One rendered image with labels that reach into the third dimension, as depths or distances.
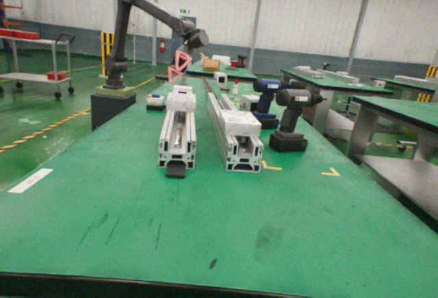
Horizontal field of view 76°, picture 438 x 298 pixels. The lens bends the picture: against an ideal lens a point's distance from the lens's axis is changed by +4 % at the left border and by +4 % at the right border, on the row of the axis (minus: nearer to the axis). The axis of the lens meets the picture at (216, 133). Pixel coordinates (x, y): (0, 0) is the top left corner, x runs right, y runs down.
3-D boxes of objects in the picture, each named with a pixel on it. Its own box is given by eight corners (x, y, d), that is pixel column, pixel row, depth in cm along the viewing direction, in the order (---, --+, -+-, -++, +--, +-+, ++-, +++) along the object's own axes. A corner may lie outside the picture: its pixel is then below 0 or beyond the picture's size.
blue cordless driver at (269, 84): (246, 124, 127) (252, 77, 121) (282, 124, 134) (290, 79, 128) (252, 129, 121) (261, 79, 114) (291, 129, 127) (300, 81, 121)
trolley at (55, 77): (-5, 92, 447) (-17, 23, 416) (17, 87, 499) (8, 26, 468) (66, 98, 457) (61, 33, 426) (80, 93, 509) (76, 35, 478)
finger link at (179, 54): (170, 64, 104) (178, 46, 109) (165, 72, 111) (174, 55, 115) (186, 72, 106) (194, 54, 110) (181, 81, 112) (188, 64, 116)
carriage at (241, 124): (217, 127, 98) (219, 109, 95) (247, 129, 99) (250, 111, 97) (223, 143, 82) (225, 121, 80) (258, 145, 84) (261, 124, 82)
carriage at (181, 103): (168, 107, 119) (169, 92, 117) (194, 109, 120) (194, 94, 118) (165, 117, 104) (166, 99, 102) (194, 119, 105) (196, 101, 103)
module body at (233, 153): (207, 107, 153) (208, 92, 151) (224, 109, 154) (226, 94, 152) (225, 170, 78) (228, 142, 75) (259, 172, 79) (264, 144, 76)
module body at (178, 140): (172, 104, 151) (173, 89, 148) (190, 106, 152) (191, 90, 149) (157, 167, 75) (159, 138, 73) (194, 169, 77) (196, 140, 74)
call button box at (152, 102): (148, 106, 142) (148, 94, 140) (167, 107, 143) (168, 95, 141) (146, 109, 134) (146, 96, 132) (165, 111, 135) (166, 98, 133)
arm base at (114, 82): (112, 85, 168) (101, 88, 157) (112, 72, 166) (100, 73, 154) (126, 87, 167) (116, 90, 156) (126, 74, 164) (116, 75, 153)
